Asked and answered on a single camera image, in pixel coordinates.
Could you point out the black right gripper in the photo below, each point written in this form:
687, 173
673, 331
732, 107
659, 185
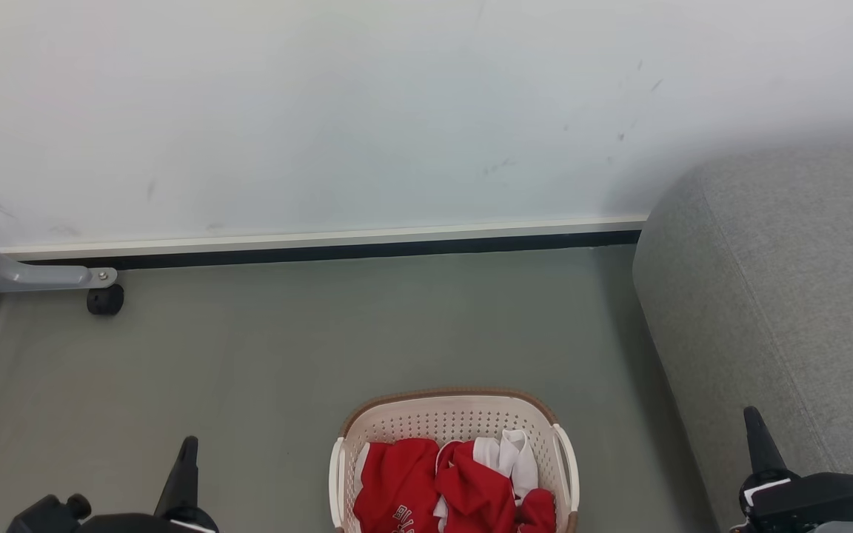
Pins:
826, 500

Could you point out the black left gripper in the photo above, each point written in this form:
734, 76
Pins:
101, 524

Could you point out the cream perforated plastic laundry basket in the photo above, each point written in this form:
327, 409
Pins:
456, 414

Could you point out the grey fabric sofa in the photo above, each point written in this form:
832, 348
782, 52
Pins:
767, 296

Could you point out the black caster wheel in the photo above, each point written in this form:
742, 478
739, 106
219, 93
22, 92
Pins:
105, 300

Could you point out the red jersey with white print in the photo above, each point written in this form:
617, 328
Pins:
397, 481

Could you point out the white garment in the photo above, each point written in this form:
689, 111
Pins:
515, 459

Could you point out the grey metal support leg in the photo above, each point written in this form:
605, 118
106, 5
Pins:
19, 275

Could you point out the black and white baseboard strip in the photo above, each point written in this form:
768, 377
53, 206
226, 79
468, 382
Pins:
323, 250

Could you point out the red garment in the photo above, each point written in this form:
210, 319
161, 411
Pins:
482, 492

